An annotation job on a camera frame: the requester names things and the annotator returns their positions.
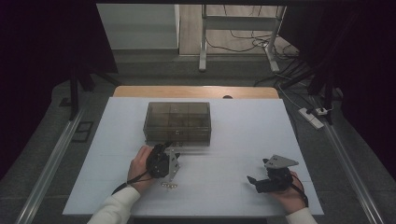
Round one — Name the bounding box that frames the brown translucent drawer box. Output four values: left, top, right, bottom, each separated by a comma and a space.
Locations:
143, 101, 212, 147

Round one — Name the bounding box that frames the white table board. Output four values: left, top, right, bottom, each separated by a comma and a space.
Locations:
62, 96, 325, 217

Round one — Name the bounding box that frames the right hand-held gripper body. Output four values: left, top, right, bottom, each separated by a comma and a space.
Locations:
255, 154, 300, 194

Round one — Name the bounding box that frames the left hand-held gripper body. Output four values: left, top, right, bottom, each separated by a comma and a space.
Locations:
145, 143, 181, 183

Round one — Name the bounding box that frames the black floor cable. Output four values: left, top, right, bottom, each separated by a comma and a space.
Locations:
205, 30, 274, 54

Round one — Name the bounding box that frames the aluminium floor rail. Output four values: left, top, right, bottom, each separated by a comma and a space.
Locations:
15, 106, 86, 224
323, 123, 387, 224

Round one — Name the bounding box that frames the white metal desk frame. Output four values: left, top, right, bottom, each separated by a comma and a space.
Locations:
198, 4, 288, 74

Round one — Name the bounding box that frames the white cabinet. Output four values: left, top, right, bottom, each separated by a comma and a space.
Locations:
96, 3, 181, 50

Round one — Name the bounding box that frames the dark curtain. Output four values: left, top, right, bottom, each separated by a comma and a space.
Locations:
0, 0, 120, 182
277, 0, 396, 182

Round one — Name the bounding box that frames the hand-held gripper black cable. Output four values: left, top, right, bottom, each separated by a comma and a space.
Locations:
111, 170, 154, 196
290, 173, 310, 208

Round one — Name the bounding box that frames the person's left hand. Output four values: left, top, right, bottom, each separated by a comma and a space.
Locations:
126, 145, 157, 196

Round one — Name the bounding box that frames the left hand-held gripper black cable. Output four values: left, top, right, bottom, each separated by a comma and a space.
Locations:
111, 170, 154, 196

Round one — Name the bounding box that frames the white power strip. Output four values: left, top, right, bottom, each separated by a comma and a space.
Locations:
298, 106, 325, 130

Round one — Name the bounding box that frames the black metal stand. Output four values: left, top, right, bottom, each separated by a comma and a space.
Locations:
58, 62, 123, 122
279, 62, 344, 126

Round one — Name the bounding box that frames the right hand-held gripper black cable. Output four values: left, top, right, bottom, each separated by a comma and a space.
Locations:
290, 173, 310, 208

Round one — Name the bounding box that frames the brown translucent drawer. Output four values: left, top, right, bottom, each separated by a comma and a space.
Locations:
169, 138, 211, 154

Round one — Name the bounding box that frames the dark floor socket plate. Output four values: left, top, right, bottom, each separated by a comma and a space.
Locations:
71, 120, 94, 144

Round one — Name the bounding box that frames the person's right hand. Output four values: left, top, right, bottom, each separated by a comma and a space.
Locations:
269, 171, 308, 215

